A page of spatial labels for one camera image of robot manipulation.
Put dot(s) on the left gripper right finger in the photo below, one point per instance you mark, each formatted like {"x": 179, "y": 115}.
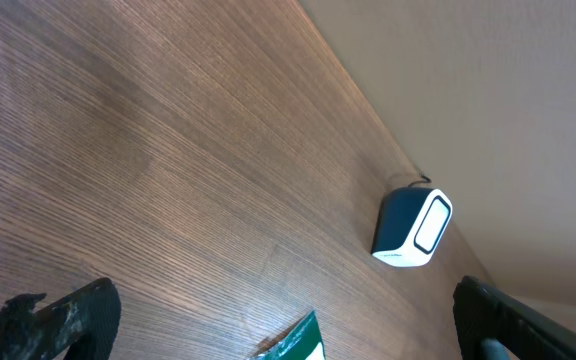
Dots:
{"x": 493, "y": 325}

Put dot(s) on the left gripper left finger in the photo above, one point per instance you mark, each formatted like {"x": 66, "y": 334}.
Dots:
{"x": 81, "y": 325}

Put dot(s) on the green 3M package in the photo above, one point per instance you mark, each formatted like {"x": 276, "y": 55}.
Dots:
{"x": 301, "y": 341}

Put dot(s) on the white barcode scanner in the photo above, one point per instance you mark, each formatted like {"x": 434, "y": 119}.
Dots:
{"x": 410, "y": 225}

